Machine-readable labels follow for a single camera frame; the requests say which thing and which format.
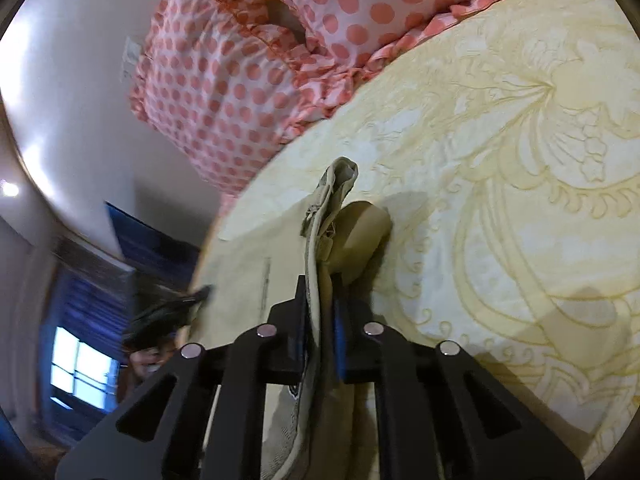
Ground person's left hand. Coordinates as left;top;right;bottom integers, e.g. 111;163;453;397
129;346;175;380

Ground bright window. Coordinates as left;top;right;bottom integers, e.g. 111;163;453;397
50;326;122;409

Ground yellow floral bedsheet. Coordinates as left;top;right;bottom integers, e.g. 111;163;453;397
192;0;640;479

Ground white wall switch plate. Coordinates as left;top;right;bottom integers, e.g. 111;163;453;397
121;35;144;82

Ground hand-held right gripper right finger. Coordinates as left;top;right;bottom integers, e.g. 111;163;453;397
333;272;587;480

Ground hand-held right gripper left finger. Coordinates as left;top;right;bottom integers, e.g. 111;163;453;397
54;275;310;480

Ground pink polka dot pillow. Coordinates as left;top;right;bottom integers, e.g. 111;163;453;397
129;0;587;197

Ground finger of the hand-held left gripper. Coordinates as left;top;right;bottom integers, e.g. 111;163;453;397
184;284;215;307

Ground blue curtain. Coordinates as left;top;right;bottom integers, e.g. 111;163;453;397
39;259;137;443

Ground beige pants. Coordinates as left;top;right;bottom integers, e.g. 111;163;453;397
188;156;394;480

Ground blue wall hanging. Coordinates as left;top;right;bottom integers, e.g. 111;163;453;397
104;201;202;288

